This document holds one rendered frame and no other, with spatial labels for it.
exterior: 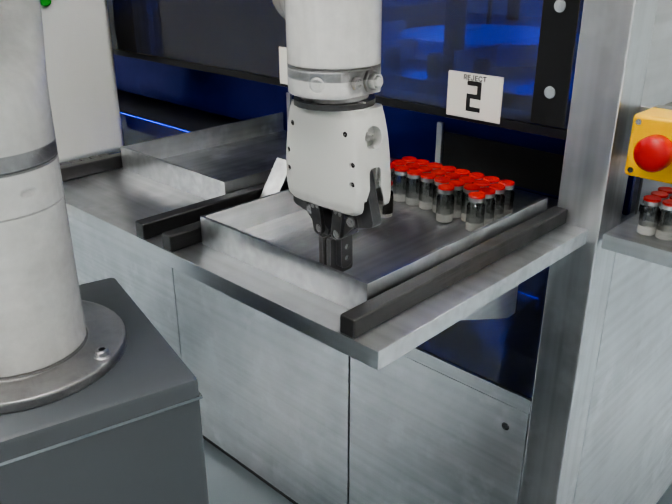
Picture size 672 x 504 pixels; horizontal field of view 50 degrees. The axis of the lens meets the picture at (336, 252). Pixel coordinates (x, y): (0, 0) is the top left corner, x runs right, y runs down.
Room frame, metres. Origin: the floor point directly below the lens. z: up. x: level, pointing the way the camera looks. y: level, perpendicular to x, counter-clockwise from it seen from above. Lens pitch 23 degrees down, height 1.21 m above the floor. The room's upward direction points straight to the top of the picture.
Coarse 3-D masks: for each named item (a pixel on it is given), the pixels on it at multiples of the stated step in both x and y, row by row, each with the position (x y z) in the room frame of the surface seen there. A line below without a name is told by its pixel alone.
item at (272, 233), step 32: (288, 192) 0.88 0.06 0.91; (224, 224) 0.75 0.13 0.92; (256, 224) 0.84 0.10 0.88; (288, 224) 0.84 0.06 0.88; (384, 224) 0.84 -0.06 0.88; (416, 224) 0.84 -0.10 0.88; (448, 224) 0.84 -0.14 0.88; (512, 224) 0.79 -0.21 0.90; (256, 256) 0.71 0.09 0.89; (288, 256) 0.68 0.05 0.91; (384, 256) 0.74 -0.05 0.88; (416, 256) 0.74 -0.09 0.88; (448, 256) 0.69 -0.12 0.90; (320, 288) 0.64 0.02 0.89; (352, 288) 0.61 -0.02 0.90; (384, 288) 0.62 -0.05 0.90
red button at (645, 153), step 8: (648, 136) 0.77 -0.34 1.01; (656, 136) 0.76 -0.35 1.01; (664, 136) 0.76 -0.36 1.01; (640, 144) 0.76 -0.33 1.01; (648, 144) 0.76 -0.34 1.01; (656, 144) 0.75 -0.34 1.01; (664, 144) 0.75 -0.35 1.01; (640, 152) 0.76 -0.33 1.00; (648, 152) 0.75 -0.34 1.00; (656, 152) 0.75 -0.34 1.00; (664, 152) 0.75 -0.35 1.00; (640, 160) 0.76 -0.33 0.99; (648, 160) 0.75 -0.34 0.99; (656, 160) 0.75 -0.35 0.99; (664, 160) 0.74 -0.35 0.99; (648, 168) 0.75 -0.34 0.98; (656, 168) 0.75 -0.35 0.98
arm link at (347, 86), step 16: (288, 80) 0.65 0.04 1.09; (304, 80) 0.62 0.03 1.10; (320, 80) 0.62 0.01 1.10; (336, 80) 0.61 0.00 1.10; (352, 80) 0.62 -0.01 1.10; (368, 80) 0.63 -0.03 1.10; (304, 96) 0.62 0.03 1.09; (320, 96) 0.62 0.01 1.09; (336, 96) 0.61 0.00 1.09; (352, 96) 0.62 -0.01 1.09; (368, 96) 0.65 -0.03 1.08
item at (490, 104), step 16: (448, 80) 0.98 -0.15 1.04; (464, 80) 0.96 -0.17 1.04; (480, 80) 0.95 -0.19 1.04; (496, 80) 0.93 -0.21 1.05; (448, 96) 0.98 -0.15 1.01; (464, 96) 0.96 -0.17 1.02; (496, 96) 0.93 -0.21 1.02; (448, 112) 0.98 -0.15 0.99; (464, 112) 0.96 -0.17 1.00; (480, 112) 0.94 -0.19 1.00; (496, 112) 0.93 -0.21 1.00
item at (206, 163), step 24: (264, 120) 1.30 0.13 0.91; (144, 144) 1.12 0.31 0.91; (168, 144) 1.15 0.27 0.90; (192, 144) 1.18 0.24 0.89; (216, 144) 1.22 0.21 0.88; (240, 144) 1.23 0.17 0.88; (264, 144) 1.23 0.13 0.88; (144, 168) 1.04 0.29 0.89; (168, 168) 1.00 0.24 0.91; (192, 168) 1.08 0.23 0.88; (216, 168) 1.08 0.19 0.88; (240, 168) 1.08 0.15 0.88; (264, 168) 1.08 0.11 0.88; (192, 192) 0.96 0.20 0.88; (216, 192) 0.92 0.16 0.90
